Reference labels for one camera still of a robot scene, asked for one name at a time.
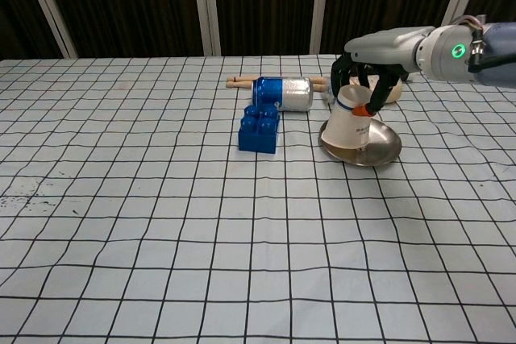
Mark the wooden chopsticks pair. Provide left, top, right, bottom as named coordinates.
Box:
left=226, top=75, right=328, bottom=85

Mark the blue building block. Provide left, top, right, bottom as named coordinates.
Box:
left=237, top=103, right=282, bottom=155

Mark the black arm cable with plug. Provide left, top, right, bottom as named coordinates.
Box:
left=467, top=29, right=516, bottom=76

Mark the round silver metal plate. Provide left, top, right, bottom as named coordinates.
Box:
left=318, top=120, right=403, bottom=167

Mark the white paper cup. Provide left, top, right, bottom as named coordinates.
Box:
left=321, top=85, right=374, bottom=151

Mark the blue and silver can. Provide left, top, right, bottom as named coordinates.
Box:
left=251, top=76, right=314, bottom=114

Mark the beige sauce bottle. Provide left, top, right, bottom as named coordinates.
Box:
left=322, top=73, right=404, bottom=106

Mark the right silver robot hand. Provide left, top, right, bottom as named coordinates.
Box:
left=330, top=25, right=439, bottom=118

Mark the light blue checkered tablecloth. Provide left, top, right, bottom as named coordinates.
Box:
left=0, top=53, right=516, bottom=344

